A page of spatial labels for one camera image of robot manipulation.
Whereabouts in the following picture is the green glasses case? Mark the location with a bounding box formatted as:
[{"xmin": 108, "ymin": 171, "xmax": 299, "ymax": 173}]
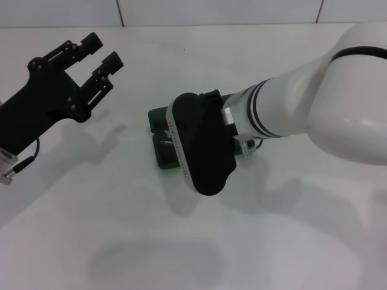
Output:
[{"xmin": 147, "ymin": 94, "xmax": 252, "ymax": 170}]

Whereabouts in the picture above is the right gripper connector cable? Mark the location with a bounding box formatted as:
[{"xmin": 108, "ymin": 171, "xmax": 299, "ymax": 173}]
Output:
[{"xmin": 239, "ymin": 137, "xmax": 264, "ymax": 160}]

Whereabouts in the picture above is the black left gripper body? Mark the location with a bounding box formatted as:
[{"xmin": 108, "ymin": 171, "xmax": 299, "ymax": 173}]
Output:
[{"xmin": 0, "ymin": 56, "xmax": 92, "ymax": 155}]

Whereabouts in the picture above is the left gripper connector cable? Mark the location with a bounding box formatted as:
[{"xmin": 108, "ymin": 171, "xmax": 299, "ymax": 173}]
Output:
[{"xmin": 1, "ymin": 137, "xmax": 42, "ymax": 185}]

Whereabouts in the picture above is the gripper connector cable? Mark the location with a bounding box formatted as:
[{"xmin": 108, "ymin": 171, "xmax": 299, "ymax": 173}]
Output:
[
  {"xmin": 1, "ymin": 137, "xmax": 42, "ymax": 185},
  {"xmin": 239, "ymin": 137, "xmax": 264, "ymax": 160}
]

